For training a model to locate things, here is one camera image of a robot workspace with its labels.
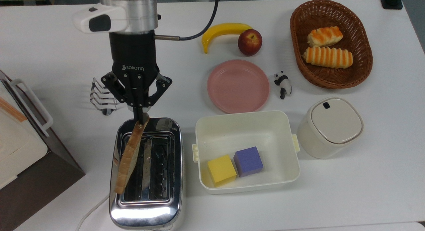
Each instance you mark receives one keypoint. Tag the yellow foam cube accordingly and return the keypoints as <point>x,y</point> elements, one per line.
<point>221,170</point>

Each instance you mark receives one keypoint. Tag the black clamp base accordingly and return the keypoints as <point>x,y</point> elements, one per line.
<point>391,1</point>

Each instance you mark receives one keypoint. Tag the cream cabinet with brown base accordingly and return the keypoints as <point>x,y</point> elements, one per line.
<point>20,148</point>

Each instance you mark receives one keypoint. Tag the long striped bread roll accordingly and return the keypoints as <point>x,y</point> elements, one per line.
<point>327,57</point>

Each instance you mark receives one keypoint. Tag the red apple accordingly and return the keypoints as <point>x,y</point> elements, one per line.
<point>249,42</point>

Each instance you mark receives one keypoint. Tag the yellow banana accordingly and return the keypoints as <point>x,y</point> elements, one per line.
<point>222,30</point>

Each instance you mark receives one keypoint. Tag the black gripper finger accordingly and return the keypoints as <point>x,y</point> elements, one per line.
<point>159,88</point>
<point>116,85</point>

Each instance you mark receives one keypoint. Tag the brown bread slice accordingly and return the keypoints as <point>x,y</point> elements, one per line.
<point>127,158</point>

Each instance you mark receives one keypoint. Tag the brown wicker basket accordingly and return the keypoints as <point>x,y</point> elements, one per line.
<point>362,41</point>

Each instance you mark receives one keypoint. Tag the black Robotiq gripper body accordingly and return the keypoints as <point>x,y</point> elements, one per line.
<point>132,55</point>

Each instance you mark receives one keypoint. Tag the white plastic storage box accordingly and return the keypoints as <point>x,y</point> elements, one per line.
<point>245,128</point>

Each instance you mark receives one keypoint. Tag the short orange glazed bread roll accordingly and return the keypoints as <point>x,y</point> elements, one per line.
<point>324,37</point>

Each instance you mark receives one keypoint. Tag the pink plastic plate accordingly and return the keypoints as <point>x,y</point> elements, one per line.
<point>238,86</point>

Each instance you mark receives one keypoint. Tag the purple foam cube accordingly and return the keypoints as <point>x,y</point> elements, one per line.
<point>248,161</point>

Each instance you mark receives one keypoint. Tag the cream lidded trash bin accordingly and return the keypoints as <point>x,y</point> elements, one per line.
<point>332,128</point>

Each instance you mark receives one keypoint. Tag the chrome and cream toaster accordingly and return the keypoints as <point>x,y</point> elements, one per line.
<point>146,211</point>

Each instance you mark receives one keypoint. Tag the panda figurine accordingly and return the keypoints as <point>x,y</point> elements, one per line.
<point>283,83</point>

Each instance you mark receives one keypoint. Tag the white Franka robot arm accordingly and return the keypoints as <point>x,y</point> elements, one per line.
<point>132,12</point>

